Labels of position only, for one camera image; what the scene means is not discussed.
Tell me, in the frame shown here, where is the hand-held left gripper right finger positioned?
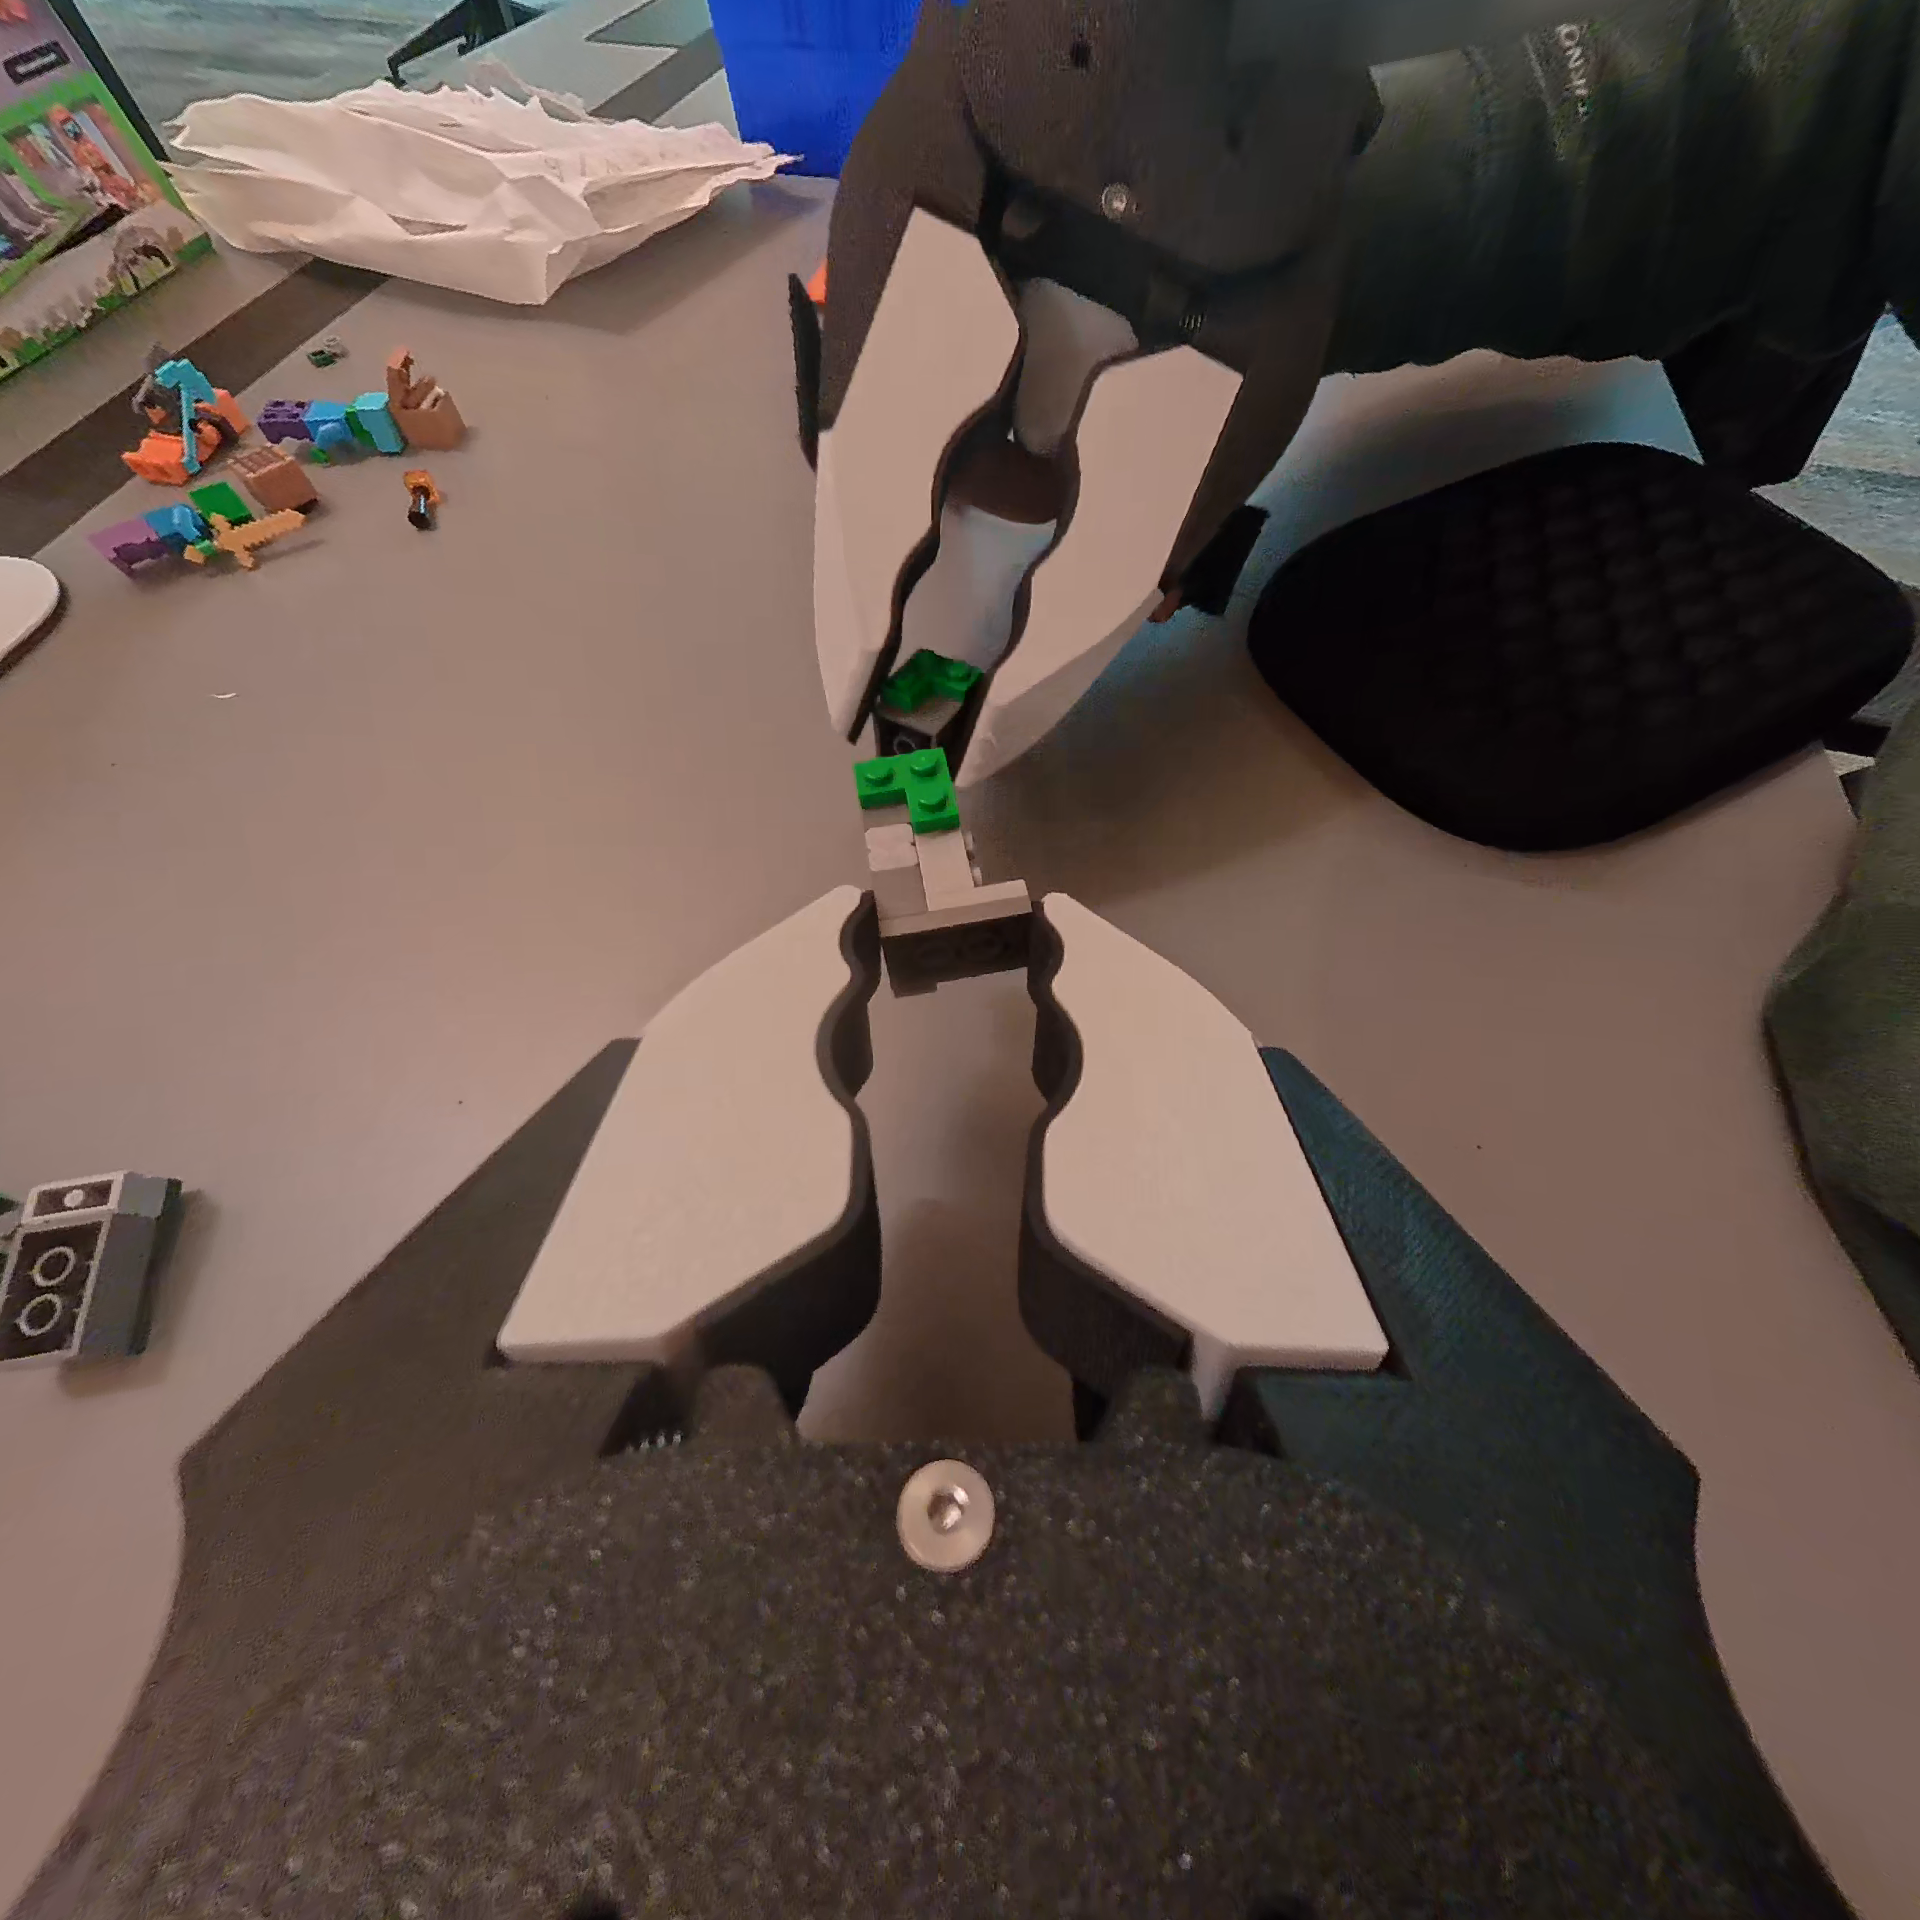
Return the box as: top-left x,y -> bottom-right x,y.
1022,890 -> 1391,1383

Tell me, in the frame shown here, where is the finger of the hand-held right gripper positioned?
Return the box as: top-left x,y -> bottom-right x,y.
957,331 -> 1251,787
813,210 -> 1029,735

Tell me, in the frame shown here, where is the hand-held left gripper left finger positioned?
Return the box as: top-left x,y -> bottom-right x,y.
496,888 -> 886,1373

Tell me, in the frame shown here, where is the grey white brick column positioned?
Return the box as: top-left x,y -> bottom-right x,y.
861,816 -> 1041,998

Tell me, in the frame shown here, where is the blue plastic bin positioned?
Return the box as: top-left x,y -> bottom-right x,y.
711,0 -> 916,175

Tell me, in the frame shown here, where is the black quilted wrist rest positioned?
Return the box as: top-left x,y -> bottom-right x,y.
1245,445 -> 1912,849

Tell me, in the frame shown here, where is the white crumpled bag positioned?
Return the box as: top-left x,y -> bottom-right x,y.
166,75 -> 797,309

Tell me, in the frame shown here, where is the grey brick with black rings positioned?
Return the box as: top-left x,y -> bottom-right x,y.
0,1170 -> 183,1373

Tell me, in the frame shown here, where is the pile of colourful brick figures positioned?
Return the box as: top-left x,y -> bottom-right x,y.
91,345 -> 473,581

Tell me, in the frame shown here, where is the green toy box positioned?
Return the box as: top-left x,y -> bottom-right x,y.
0,0 -> 217,384

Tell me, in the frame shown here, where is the white lamp base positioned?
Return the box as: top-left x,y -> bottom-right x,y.
0,550 -> 68,675

